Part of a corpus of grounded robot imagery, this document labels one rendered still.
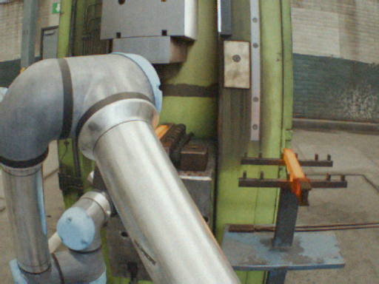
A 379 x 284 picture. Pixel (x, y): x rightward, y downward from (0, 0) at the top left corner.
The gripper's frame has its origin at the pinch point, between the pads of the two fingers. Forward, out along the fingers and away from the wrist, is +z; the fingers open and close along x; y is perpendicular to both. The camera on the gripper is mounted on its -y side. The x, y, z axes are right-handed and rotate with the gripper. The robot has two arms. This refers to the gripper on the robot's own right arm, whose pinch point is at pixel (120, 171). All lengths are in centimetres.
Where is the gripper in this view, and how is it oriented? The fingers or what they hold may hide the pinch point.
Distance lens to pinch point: 100.3
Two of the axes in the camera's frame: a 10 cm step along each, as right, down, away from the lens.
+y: -0.1, 9.7, 2.2
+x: 9.9, 0.4, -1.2
